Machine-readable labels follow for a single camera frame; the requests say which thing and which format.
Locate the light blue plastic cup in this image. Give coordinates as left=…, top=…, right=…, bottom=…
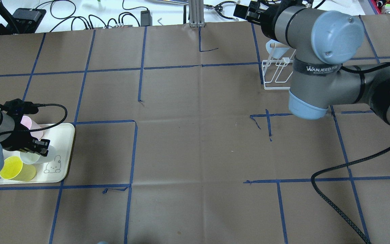
left=265, top=40, right=290, bottom=60

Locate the reacher grabber tool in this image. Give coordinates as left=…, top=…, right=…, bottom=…
left=156, top=0, right=240, bottom=21

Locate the cream plastic tray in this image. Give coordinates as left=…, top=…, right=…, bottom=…
left=0, top=123, right=75, bottom=184

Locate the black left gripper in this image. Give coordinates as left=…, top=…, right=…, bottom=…
left=0, top=127, right=50, bottom=157

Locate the white plastic cup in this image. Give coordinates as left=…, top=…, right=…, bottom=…
left=20, top=145, right=57, bottom=165

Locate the pink plastic cup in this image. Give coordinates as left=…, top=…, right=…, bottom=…
left=21, top=115, right=44, bottom=140

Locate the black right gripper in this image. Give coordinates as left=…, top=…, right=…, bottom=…
left=233, top=1, right=283, bottom=38

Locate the aluminium frame post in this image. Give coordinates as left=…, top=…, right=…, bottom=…
left=188, top=0, right=205, bottom=27

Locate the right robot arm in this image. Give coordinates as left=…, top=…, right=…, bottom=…
left=234, top=0, right=390, bottom=125

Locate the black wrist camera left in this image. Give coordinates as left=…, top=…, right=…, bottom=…
left=0, top=99, right=39, bottom=116

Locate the yellow plastic cup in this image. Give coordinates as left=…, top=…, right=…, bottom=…
left=0, top=156, right=37, bottom=182

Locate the white wire cup rack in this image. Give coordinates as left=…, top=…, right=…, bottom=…
left=262, top=48, right=296, bottom=90

